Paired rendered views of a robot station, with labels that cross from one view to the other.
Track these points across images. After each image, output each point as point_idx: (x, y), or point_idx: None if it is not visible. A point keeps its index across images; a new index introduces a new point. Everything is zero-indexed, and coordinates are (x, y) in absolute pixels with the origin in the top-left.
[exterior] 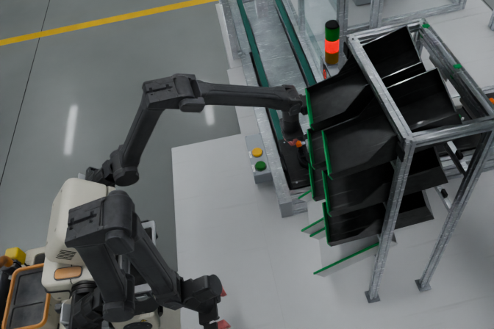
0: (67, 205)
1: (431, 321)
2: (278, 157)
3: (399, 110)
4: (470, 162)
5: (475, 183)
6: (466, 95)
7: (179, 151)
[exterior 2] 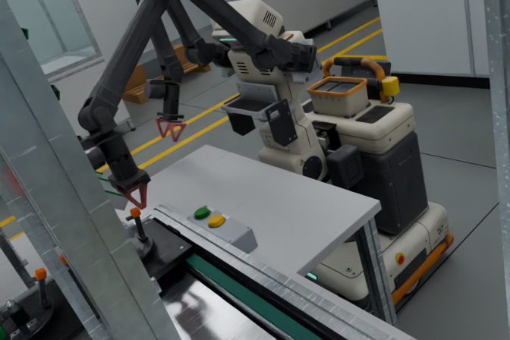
0: (238, 1)
1: (21, 249)
2: (184, 234)
3: None
4: None
5: None
6: None
7: (362, 204)
